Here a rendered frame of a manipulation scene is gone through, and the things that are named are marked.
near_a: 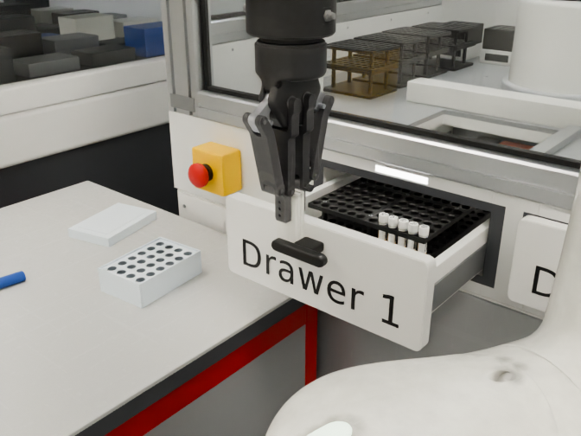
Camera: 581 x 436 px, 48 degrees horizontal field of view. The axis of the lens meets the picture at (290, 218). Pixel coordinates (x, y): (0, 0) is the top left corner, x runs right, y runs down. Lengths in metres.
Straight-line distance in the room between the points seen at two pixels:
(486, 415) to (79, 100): 1.25
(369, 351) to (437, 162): 0.34
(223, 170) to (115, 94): 0.53
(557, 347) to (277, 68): 0.41
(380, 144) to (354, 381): 0.58
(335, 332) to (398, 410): 0.75
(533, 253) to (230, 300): 0.41
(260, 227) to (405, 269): 0.20
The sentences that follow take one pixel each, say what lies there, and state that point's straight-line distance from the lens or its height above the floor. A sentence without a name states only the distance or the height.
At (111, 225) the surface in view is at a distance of 1.14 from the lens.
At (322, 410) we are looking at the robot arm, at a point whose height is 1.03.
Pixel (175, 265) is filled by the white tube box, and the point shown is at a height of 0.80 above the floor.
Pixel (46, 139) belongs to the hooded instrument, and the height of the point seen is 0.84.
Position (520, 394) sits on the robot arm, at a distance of 0.34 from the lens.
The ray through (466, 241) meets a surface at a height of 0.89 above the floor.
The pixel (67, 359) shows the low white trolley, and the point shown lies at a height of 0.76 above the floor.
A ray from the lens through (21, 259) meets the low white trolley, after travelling 1.11.
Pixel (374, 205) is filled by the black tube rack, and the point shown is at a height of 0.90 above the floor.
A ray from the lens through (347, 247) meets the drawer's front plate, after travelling 0.72.
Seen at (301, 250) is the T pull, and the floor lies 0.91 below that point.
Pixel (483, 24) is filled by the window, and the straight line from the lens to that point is 0.81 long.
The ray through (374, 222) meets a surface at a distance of 0.82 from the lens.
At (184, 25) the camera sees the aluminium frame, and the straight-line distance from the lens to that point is 1.10.
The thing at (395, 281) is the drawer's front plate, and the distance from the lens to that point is 0.70.
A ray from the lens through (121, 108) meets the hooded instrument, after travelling 1.53.
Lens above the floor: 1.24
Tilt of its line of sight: 24 degrees down
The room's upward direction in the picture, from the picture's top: straight up
